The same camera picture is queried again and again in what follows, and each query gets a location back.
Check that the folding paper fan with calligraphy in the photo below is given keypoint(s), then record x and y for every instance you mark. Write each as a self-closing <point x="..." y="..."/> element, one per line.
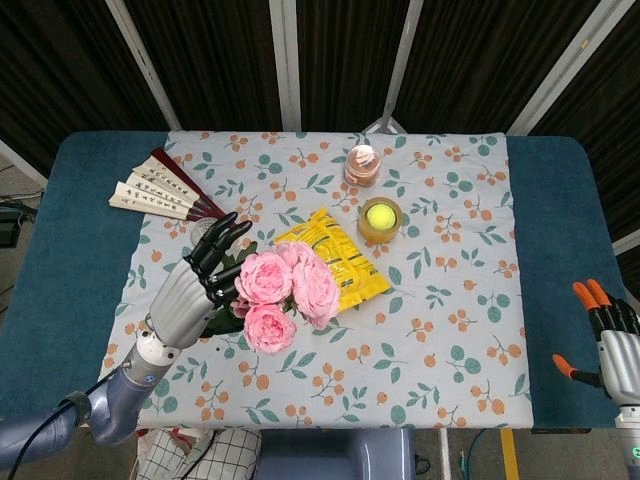
<point x="155" y="192"/>

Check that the pink rose bouquet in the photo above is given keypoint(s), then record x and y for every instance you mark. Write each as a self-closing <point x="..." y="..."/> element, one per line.
<point x="265" y="280"/>

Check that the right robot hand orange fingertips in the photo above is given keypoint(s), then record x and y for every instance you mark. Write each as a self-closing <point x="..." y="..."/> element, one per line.
<point x="620" y="360"/>

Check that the clear jar of rubber bands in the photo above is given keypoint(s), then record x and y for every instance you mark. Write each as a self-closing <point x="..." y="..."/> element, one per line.
<point x="361" y="167"/>

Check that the yellow snack bag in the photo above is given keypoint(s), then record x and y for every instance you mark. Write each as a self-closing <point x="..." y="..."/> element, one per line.
<point x="350" y="270"/>

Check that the black equipment box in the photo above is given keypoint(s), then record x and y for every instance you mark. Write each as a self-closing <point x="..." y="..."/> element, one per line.
<point x="10" y="227"/>

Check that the teal table cover cloth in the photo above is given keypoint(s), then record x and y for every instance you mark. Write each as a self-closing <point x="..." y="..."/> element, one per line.
<point x="75" y="250"/>

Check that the yellow-green tennis ball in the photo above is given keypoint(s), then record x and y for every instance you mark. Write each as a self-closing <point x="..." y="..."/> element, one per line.
<point x="380" y="216"/>

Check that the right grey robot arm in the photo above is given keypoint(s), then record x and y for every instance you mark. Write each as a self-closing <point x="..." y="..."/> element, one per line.
<point x="630" y="440"/>

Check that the clear textured glass vase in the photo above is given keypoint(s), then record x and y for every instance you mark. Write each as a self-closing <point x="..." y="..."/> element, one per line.
<point x="197" y="232"/>

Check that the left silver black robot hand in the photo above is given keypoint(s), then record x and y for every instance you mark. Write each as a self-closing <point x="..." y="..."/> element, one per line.
<point x="180" y="305"/>

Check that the dark pleated curtain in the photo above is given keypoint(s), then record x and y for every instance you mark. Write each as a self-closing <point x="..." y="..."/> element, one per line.
<point x="225" y="60"/>

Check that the tennis ball in cup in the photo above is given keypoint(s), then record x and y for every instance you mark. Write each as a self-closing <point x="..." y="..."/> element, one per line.
<point x="380" y="238"/>

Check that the floral fruit print tablecloth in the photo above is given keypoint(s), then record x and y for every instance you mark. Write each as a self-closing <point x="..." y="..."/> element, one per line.
<point x="400" y="325"/>

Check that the white frame post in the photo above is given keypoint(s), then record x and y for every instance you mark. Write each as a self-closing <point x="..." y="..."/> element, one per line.
<point x="560" y="65"/>
<point x="402" y="50"/>
<point x="286" y="60"/>
<point x="20" y="160"/>
<point x="630" y="242"/>
<point x="140" y="55"/>

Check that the white grid pattern bag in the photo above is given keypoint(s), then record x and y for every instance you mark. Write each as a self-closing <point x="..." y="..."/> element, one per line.
<point x="165" y="457"/>

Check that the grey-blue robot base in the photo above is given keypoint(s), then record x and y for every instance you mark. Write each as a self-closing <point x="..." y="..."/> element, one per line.
<point x="330" y="455"/>

